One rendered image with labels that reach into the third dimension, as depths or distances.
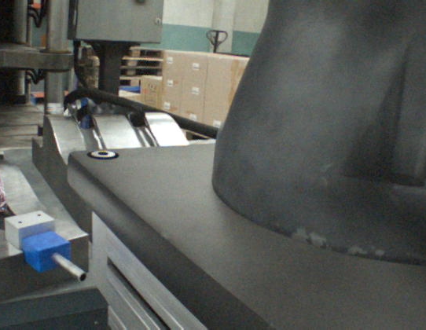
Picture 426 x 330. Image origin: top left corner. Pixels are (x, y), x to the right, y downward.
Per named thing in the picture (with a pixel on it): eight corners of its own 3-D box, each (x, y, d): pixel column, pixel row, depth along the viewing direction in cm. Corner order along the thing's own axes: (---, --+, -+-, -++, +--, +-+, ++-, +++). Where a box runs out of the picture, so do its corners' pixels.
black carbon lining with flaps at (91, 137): (207, 185, 77) (212, 126, 75) (113, 194, 69) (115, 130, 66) (126, 137, 106) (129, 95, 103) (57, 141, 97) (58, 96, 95)
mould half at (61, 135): (254, 232, 77) (264, 152, 74) (101, 258, 63) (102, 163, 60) (134, 155, 118) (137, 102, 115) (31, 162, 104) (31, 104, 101)
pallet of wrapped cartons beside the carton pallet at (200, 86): (274, 147, 513) (284, 60, 490) (218, 154, 462) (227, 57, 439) (203, 126, 602) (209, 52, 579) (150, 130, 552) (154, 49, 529)
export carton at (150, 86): (190, 111, 611) (193, 81, 602) (160, 113, 585) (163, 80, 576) (166, 104, 661) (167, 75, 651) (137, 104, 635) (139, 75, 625)
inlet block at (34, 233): (102, 292, 50) (101, 248, 48) (64, 306, 46) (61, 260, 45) (42, 248, 58) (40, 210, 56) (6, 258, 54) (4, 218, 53)
